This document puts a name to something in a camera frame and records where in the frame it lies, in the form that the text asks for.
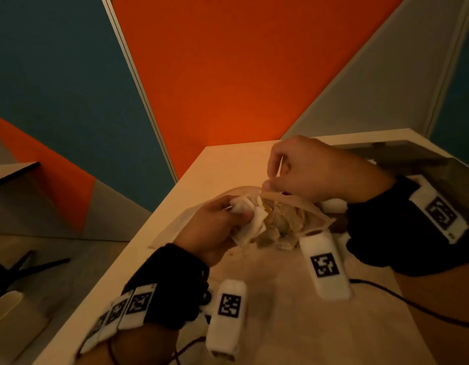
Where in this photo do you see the person's right hand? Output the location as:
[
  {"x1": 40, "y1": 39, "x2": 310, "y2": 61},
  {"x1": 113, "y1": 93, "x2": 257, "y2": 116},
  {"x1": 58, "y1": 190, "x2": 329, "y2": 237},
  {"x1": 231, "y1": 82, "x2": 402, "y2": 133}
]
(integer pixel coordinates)
[{"x1": 261, "y1": 135, "x2": 396, "y2": 205}]

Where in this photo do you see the person's left hand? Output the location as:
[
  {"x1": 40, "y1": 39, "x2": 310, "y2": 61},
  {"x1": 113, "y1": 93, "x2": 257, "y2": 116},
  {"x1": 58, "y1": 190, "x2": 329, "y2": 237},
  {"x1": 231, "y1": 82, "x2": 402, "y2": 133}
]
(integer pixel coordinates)
[{"x1": 173, "y1": 195, "x2": 254, "y2": 267}]

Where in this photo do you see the clear plastic bag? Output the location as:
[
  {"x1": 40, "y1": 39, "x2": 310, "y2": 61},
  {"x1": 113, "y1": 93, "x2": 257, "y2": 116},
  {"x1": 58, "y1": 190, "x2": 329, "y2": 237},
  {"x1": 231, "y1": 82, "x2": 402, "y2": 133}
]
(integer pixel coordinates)
[{"x1": 149, "y1": 186, "x2": 336, "y2": 251}]

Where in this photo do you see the white square tea bag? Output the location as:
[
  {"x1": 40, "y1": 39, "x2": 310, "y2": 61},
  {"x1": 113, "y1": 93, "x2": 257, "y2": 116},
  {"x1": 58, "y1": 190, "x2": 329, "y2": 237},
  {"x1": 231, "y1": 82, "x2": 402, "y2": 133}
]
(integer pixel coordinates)
[{"x1": 228, "y1": 195, "x2": 269, "y2": 247}]

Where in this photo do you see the dark compartment organizer box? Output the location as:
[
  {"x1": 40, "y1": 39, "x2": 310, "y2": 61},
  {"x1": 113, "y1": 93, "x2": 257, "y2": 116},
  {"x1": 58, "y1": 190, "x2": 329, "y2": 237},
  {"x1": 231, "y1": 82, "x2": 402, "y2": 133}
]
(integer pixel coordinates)
[{"x1": 325, "y1": 139, "x2": 469, "y2": 234}]

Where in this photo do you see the pile of paper tea bags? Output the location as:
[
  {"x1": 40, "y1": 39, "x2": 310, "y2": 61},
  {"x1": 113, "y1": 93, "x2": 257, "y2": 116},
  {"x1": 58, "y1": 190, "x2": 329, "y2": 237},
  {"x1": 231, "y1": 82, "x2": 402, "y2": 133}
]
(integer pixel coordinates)
[{"x1": 257, "y1": 199, "x2": 319, "y2": 250}]

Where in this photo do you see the person's right forearm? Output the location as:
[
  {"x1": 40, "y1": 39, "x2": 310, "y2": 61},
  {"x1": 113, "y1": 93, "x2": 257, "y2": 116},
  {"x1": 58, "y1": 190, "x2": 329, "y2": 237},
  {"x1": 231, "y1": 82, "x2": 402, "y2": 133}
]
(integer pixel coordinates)
[{"x1": 394, "y1": 262, "x2": 469, "y2": 365}]

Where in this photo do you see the person's left forearm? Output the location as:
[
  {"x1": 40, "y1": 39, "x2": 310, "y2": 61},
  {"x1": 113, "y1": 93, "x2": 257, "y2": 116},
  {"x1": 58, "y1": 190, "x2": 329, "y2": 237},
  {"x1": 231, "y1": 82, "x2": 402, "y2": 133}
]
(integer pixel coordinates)
[{"x1": 74, "y1": 322, "x2": 180, "y2": 365}]

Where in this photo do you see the black rod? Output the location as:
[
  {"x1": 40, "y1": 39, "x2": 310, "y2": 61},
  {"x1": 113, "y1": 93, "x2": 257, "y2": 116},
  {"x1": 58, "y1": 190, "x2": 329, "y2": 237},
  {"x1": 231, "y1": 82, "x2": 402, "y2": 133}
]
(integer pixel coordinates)
[{"x1": 0, "y1": 249, "x2": 71, "y2": 301}]

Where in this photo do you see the dark-edged side table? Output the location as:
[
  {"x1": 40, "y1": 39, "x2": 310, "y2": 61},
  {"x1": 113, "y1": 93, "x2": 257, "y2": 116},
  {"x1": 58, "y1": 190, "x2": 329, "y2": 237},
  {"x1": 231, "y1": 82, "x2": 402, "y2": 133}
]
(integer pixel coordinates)
[{"x1": 0, "y1": 162, "x2": 41, "y2": 190}]

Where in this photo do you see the beige chair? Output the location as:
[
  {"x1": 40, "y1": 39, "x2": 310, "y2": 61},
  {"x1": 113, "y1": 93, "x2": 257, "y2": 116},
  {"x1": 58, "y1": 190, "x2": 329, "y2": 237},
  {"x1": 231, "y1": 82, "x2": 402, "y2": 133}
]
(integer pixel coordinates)
[{"x1": 0, "y1": 289, "x2": 49, "y2": 363}]

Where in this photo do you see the black wrist strap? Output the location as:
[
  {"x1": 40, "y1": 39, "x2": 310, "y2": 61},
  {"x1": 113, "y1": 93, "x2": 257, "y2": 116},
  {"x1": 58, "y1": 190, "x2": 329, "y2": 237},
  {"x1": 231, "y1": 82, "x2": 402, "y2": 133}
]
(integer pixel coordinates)
[
  {"x1": 347, "y1": 175, "x2": 469, "y2": 277},
  {"x1": 121, "y1": 243, "x2": 212, "y2": 331}
]

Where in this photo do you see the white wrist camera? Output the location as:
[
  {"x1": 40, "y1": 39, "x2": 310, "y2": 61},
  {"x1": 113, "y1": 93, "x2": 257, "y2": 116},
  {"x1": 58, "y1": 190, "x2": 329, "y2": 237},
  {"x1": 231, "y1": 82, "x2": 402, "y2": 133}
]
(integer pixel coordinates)
[
  {"x1": 206, "y1": 279, "x2": 249, "y2": 361},
  {"x1": 299, "y1": 230, "x2": 352, "y2": 301}
]

